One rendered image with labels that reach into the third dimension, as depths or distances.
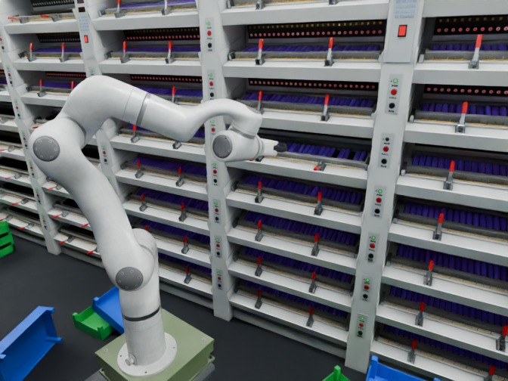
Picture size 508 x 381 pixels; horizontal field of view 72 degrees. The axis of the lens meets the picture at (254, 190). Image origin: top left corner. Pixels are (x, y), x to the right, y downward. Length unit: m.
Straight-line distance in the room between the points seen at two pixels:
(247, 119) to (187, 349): 0.80
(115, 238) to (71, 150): 0.26
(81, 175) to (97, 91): 0.21
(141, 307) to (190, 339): 0.28
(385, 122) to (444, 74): 0.21
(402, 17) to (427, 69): 0.17
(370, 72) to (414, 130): 0.24
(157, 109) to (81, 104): 0.18
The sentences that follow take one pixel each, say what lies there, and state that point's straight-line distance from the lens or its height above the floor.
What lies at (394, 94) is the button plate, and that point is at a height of 1.18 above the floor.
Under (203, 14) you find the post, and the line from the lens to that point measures 1.52.
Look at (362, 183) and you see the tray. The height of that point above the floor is 0.87.
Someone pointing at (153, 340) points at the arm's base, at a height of 0.47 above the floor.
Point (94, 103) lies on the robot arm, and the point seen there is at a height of 1.19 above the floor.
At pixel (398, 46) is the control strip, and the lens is 1.25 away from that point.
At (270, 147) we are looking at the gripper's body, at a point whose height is 1.04.
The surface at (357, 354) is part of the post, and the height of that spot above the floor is 0.09.
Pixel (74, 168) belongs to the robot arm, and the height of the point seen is 1.05.
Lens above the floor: 1.30
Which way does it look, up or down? 21 degrees down
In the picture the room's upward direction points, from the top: straight up
